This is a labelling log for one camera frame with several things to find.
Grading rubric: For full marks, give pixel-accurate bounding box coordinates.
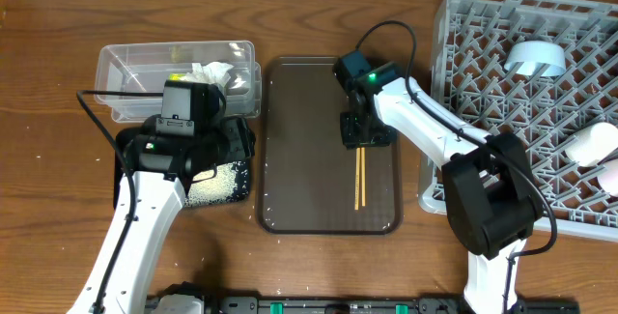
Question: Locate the clear plastic bin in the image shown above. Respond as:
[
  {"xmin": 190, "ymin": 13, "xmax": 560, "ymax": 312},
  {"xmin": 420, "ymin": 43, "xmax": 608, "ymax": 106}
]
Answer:
[{"xmin": 95, "ymin": 41, "xmax": 262, "ymax": 124}]

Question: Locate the white cup pink inside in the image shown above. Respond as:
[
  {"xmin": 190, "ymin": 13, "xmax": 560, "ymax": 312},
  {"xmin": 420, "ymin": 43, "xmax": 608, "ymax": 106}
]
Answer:
[{"xmin": 597, "ymin": 159, "xmax": 618, "ymax": 197}]

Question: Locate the wooden chopstick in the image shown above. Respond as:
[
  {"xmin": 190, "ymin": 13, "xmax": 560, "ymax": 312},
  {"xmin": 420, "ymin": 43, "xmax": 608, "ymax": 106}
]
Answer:
[
  {"xmin": 358, "ymin": 148, "xmax": 366, "ymax": 207},
  {"xmin": 354, "ymin": 148, "xmax": 361, "ymax": 211}
]

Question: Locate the yellow green snack wrapper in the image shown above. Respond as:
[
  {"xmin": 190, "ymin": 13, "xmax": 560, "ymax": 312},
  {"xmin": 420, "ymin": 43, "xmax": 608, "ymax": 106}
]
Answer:
[{"xmin": 167, "ymin": 73, "xmax": 186, "ymax": 81}]

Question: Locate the grey dishwasher rack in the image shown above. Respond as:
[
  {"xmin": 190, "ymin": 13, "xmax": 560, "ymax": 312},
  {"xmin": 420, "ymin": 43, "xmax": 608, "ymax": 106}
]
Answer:
[{"xmin": 431, "ymin": 0, "xmax": 617, "ymax": 242}]

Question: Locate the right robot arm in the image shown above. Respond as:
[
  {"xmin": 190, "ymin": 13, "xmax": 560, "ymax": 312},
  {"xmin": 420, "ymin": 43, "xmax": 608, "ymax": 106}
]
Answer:
[{"xmin": 333, "ymin": 51, "xmax": 547, "ymax": 313}]

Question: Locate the spilled white rice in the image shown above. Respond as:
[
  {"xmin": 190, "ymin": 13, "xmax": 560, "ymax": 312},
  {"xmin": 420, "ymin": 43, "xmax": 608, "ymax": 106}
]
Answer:
[{"xmin": 184, "ymin": 161, "xmax": 251, "ymax": 208}]

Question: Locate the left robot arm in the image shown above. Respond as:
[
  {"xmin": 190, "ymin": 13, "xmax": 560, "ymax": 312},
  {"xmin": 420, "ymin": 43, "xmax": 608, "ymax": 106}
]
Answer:
[{"xmin": 70, "ymin": 116, "xmax": 255, "ymax": 313}]

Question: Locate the white tissue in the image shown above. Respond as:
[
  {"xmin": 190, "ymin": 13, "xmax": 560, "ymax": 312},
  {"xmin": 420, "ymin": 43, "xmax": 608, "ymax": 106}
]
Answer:
[{"xmin": 181, "ymin": 62, "xmax": 234, "ymax": 88}]

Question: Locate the white cup green inside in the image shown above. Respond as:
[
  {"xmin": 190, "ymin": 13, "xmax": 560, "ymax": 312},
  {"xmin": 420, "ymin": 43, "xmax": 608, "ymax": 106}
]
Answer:
[{"xmin": 565, "ymin": 122, "xmax": 617, "ymax": 167}]

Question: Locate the light blue rice bowl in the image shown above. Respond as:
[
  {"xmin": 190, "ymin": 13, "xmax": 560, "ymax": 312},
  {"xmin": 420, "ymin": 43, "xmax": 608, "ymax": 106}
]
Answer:
[{"xmin": 504, "ymin": 41, "xmax": 566, "ymax": 77}]

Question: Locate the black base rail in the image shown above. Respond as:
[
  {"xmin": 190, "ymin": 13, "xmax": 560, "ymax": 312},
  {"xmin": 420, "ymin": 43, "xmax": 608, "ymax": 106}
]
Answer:
[{"xmin": 144, "ymin": 295, "xmax": 580, "ymax": 314}]

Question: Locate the black plastic bin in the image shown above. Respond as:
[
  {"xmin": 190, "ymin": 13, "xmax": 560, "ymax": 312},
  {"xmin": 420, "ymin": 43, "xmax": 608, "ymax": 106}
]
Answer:
[{"xmin": 116, "ymin": 116, "xmax": 255, "ymax": 208}]

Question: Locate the brown serving tray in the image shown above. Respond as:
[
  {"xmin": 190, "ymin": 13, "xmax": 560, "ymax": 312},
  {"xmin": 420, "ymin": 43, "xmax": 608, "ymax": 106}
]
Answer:
[{"xmin": 257, "ymin": 56, "xmax": 403, "ymax": 236}]

